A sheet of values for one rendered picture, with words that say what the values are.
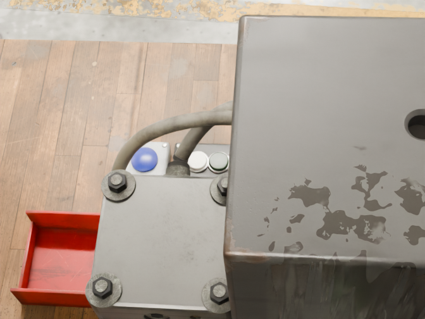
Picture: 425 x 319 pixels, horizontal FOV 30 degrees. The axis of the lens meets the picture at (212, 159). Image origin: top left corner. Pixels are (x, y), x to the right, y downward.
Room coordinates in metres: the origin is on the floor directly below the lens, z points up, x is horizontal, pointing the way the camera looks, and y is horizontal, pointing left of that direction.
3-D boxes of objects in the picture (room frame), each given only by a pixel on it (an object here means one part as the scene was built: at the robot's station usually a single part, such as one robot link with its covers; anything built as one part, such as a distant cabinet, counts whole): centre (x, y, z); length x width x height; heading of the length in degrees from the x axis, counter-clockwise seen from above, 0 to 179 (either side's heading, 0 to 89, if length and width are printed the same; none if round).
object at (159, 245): (0.20, 0.03, 1.37); 0.11 x 0.09 x 0.30; 169
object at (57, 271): (0.42, 0.16, 0.93); 0.25 x 0.12 x 0.06; 79
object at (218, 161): (0.55, -0.01, 0.93); 0.03 x 0.03 x 0.02
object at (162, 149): (0.57, 0.10, 0.90); 0.07 x 0.07 x 0.06; 79
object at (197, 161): (0.56, 0.02, 0.93); 0.03 x 0.03 x 0.02
